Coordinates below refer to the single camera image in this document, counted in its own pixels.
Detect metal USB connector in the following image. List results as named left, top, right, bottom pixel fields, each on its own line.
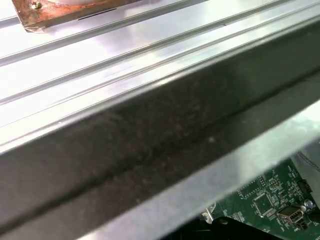
left=276, top=204, right=305, bottom=224

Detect metal locking lever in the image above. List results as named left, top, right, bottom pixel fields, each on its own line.
left=204, top=208, right=215, bottom=224

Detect black plastic bracket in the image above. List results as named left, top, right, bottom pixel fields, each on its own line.
left=194, top=215, right=275, bottom=240

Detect brown square base plate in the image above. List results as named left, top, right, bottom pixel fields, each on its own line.
left=11, top=0, right=211, bottom=34

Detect black pin header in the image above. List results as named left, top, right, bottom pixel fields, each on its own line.
left=296, top=179, right=314, bottom=194

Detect green motherboard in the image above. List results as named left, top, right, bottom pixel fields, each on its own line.
left=209, top=156, right=320, bottom=240

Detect black PC case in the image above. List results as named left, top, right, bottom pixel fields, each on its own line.
left=0, top=14, right=320, bottom=240

